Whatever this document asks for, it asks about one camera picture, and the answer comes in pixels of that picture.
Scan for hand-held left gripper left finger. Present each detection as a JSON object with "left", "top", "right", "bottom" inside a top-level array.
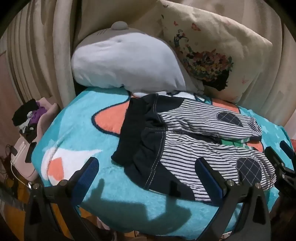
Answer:
[{"left": 24, "top": 157, "right": 100, "bottom": 241}]

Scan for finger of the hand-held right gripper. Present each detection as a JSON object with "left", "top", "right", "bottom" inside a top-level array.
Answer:
[
  {"left": 279, "top": 140, "right": 296, "bottom": 163},
  {"left": 265, "top": 146, "right": 292, "bottom": 178}
]

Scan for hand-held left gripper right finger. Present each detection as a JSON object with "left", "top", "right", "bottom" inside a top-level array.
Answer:
[{"left": 195, "top": 158, "right": 271, "bottom": 241}]

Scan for striped navy pants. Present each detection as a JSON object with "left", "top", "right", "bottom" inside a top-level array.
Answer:
[{"left": 111, "top": 94, "right": 277, "bottom": 201}]

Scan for turquoise cartoon fleece blanket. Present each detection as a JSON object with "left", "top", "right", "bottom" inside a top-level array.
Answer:
[{"left": 31, "top": 87, "right": 292, "bottom": 235}]

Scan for pink bag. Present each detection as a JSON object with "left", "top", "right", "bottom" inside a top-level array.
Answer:
[{"left": 10, "top": 97, "right": 62, "bottom": 181}]

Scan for pile of dark clothes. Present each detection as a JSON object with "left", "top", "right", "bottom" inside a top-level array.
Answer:
[{"left": 12, "top": 99, "right": 45, "bottom": 142}]

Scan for grey white shark plush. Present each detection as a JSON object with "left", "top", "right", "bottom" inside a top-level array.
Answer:
[{"left": 70, "top": 21, "right": 205, "bottom": 95}]

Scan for beige draped cloth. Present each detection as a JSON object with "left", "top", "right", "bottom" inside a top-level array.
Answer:
[{"left": 0, "top": 0, "right": 296, "bottom": 130}]

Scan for cream floral print pillow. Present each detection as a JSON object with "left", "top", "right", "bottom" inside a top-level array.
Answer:
[{"left": 134, "top": 0, "right": 273, "bottom": 103}]

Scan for white cable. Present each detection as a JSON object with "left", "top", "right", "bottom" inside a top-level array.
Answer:
[{"left": 9, "top": 161, "right": 31, "bottom": 186}]

